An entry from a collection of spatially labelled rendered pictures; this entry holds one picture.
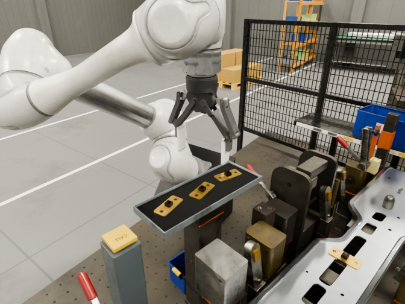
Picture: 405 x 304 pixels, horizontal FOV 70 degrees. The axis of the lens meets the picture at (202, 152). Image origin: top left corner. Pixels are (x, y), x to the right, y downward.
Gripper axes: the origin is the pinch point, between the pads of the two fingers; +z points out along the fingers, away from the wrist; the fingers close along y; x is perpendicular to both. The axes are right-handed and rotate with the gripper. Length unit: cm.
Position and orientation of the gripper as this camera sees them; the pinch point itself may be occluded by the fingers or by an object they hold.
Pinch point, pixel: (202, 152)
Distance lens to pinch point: 76.6
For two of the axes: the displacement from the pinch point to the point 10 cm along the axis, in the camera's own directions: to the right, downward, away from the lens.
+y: 8.3, 2.4, -5.0
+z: 0.1, 8.9, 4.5
